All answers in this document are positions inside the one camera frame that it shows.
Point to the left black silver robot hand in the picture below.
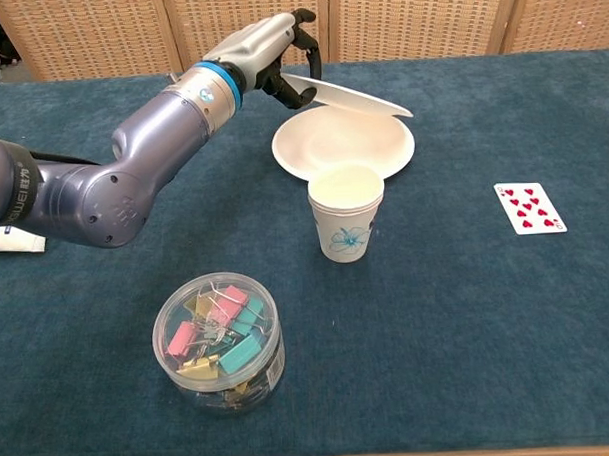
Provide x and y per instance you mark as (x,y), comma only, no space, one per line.
(248,45)

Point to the white paper plate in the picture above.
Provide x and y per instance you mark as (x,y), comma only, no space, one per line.
(350,99)
(331,142)

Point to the left purple-grey robot arm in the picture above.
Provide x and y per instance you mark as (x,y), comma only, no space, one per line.
(132,169)

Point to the woven wooden folding screen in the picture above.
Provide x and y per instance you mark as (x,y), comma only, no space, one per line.
(417,19)

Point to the white paper cup blue flower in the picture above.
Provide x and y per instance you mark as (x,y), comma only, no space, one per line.
(345,221)

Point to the clear tub of binder clips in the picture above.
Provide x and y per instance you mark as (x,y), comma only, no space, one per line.
(218,341)

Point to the white printed plastic bag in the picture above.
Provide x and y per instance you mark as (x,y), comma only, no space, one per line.
(10,243)

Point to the nine of hearts playing card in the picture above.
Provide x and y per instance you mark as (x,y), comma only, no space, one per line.
(530,207)

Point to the dark blue table carpet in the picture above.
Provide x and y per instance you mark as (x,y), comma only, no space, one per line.
(462,307)

